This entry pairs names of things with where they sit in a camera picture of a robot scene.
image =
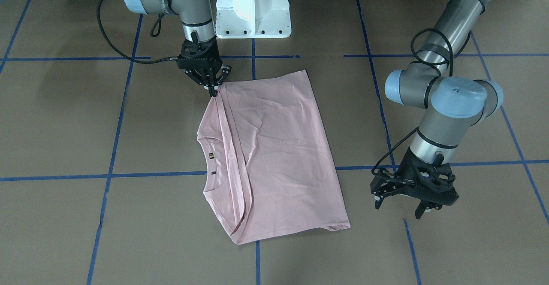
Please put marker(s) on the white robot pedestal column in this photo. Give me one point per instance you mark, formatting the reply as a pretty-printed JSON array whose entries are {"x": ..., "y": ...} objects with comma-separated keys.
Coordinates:
[{"x": 253, "y": 19}]

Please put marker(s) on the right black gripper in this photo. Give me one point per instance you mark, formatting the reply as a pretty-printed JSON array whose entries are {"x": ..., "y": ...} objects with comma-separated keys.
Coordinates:
[{"x": 198, "y": 74}]

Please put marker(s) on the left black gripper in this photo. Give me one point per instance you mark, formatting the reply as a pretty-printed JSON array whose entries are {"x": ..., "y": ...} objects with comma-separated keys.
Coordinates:
[{"x": 391, "y": 183}]

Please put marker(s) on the pink Snoopy t-shirt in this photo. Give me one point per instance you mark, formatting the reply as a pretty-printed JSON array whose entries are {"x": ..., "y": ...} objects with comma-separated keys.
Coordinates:
[{"x": 270, "y": 170}]

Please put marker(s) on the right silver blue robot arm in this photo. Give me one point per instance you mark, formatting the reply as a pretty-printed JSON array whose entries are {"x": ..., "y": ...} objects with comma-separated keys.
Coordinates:
[{"x": 196, "y": 19}]

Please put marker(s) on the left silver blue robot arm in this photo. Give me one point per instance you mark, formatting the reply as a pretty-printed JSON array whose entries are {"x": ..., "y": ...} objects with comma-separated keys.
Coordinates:
[{"x": 452, "y": 105}]

